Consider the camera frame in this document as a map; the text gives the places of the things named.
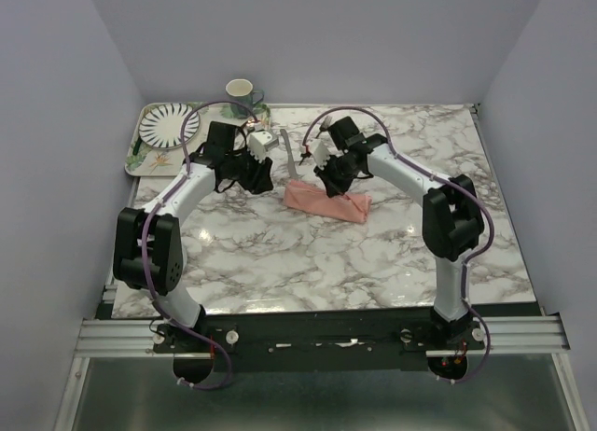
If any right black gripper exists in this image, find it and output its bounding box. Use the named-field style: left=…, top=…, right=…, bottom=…
left=312, top=154, right=358, bottom=198

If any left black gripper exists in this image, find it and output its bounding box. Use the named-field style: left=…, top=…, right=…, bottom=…
left=225, top=143, right=274, bottom=195

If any pink cloth napkin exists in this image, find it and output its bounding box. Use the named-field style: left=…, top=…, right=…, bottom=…
left=284, top=180, right=372, bottom=224

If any silver table knife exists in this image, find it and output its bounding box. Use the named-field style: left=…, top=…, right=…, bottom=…
left=280, top=129, right=300, bottom=180

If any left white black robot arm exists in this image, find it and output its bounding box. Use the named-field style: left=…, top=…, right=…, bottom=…
left=113, top=121, right=279, bottom=352

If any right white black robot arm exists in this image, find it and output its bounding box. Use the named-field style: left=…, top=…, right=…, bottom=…
left=306, top=116, right=484, bottom=349

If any black silver fork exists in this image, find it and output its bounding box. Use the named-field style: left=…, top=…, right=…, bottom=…
left=299, top=116, right=332, bottom=165

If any green ceramic mug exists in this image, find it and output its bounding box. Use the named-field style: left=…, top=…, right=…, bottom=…
left=225, top=78, right=265, bottom=118

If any striped white plate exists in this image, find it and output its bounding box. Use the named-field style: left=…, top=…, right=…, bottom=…
left=138, top=103, right=201, bottom=150

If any leaf pattern serving tray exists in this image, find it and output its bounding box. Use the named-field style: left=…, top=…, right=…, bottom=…
left=124, top=103, right=248, bottom=177

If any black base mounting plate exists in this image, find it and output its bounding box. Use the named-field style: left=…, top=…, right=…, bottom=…
left=153, top=307, right=484, bottom=373

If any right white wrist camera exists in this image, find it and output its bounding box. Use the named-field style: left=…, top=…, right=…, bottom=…
left=304, top=139, right=331, bottom=169

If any aluminium rail frame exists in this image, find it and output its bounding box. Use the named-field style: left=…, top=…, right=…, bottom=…
left=55, top=282, right=589, bottom=430

